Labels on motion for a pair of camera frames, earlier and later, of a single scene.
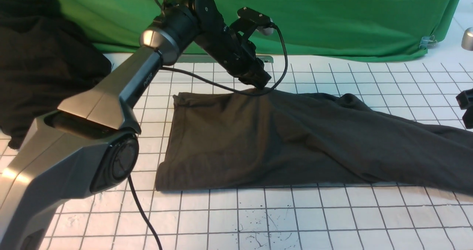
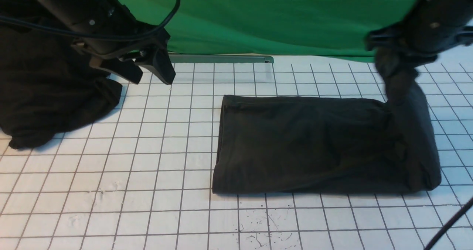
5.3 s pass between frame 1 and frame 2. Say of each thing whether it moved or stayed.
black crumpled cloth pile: stayed
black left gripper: moved
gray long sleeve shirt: moved
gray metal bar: stayed
